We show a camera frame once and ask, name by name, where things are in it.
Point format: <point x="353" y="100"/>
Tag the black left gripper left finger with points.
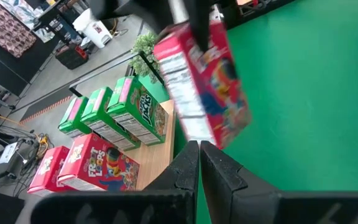
<point x="154" y="205"/>

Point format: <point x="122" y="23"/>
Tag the wooden shelf with black frame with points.
<point x="157" y="155"/>

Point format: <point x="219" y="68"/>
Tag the floral patterned cloth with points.
<point x="39" y="15"/>

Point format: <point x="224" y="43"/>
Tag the brown patterned cloth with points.
<point x="5" y="28"/>

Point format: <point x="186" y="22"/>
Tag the black and red tool bag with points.
<point x="71" y="57"/>

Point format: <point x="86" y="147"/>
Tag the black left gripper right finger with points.
<point x="247" y="205"/>

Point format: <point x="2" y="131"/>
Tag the green table mat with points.
<point x="306" y="109"/>

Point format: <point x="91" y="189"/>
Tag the red Froot Loops cereal box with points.
<point x="216" y="93"/>
<point x="47" y="171"/>
<point x="104" y="168"/>

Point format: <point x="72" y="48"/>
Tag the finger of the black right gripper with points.
<point x="199" y="28"/>

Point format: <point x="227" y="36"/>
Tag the potted green plant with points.
<point x="145" y="46"/>

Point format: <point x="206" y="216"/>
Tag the green Apple Jacks cereal box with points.
<point x="141" y="115"/>
<point x="99" y="109"/>
<point x="73" y="115"/>

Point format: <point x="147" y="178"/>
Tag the white bin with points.
<point x="96" y="31"/>

